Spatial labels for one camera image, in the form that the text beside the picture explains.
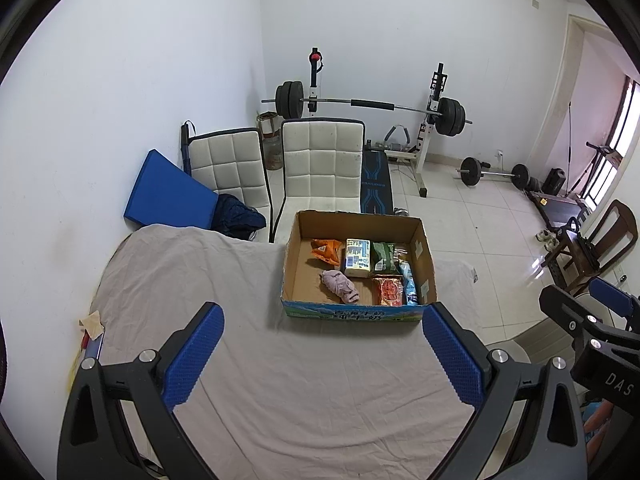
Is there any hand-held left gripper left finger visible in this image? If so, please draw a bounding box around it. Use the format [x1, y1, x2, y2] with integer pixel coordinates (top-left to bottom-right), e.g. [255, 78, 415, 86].
[56, 301, 226, 480]

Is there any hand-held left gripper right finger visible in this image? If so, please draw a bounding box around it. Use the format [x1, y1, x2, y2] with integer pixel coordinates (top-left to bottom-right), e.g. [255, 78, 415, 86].
[421, 302, 587, 480]

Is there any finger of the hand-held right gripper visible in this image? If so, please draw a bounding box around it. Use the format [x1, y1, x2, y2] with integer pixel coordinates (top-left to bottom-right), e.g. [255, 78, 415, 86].
[588, 278, 640, 341]
[539, 285, 608, 348]

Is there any long light blue packet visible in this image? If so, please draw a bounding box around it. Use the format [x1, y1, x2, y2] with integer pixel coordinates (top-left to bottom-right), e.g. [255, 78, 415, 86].
[396, 259, 418, 307]

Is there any red snack packet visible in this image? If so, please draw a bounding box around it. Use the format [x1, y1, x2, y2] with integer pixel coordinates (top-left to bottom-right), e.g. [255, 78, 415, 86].
[372, 275, 405, 307]

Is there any green snack packet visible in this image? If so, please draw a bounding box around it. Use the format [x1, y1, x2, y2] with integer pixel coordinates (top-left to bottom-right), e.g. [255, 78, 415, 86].
[370, 241, 399, 275]

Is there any lilac cloth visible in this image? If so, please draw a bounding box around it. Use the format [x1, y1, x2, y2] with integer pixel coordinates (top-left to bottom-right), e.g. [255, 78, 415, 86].
[320, 269, 362, 305]

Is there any white blue tissue packet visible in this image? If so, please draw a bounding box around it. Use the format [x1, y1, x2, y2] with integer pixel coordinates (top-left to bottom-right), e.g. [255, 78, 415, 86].
[343, 238, 373, 278]

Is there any orange snack packet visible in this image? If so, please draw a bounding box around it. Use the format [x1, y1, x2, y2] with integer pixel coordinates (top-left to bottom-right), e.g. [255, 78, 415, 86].
[310, 238, 345, 267]

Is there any dark wooden chair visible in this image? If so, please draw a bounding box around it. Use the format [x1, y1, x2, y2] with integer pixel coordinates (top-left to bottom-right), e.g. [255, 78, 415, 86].
[540, 199, 638, 296]

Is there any treadmill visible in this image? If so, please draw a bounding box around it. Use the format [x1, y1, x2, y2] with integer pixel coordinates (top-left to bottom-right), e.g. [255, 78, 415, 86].
[522, 187, 593, 233]

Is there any tan paper scrap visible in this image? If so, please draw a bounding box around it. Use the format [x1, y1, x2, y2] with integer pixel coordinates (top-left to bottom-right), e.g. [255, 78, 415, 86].
[79, 311, 106, 338]

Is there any black speaker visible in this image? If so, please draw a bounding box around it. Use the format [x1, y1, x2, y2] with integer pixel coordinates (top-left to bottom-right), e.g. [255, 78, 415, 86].
[542, 167, 567, 196]

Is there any dark blue jacket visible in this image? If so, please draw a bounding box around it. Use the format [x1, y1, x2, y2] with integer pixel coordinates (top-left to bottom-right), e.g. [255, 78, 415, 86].
[212, 193, 267, 241]

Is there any blue foam mat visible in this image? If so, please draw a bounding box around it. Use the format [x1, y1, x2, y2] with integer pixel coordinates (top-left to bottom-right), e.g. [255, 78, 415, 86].
[123, 149, 221, 231]

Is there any short barbell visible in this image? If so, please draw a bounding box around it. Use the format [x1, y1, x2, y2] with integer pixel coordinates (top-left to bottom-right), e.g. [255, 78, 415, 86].
[456, 156, 531, 190]

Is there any black bench pad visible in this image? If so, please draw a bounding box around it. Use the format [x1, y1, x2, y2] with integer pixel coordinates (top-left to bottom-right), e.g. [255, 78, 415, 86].
[360, 150, 395, 216]

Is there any white padded chair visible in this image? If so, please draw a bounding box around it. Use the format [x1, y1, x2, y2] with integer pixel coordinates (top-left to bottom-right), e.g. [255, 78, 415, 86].
[270, 117, 366, 241]
[182, 127, 273, 243]

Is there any white weight bench rack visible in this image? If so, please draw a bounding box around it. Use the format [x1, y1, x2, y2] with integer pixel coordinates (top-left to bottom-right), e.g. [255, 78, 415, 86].
[306, 47, 448, 198]

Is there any plastic jug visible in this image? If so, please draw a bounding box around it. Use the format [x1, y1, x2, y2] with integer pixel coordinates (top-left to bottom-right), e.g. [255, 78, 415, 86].
[264, 135, 285, 171]

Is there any long barbell with black plates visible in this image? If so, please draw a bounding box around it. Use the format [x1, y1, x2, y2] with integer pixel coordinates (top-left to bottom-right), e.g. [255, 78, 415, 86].
[261, 81, 473, 137]

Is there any window with dark frame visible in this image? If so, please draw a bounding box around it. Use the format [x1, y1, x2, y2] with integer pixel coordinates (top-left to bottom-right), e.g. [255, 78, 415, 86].
[585, 77, 640, 211]

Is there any grey exercise handle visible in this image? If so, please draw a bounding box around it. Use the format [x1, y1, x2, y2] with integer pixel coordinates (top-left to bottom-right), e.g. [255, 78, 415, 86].
[384, 124, 413, 153]

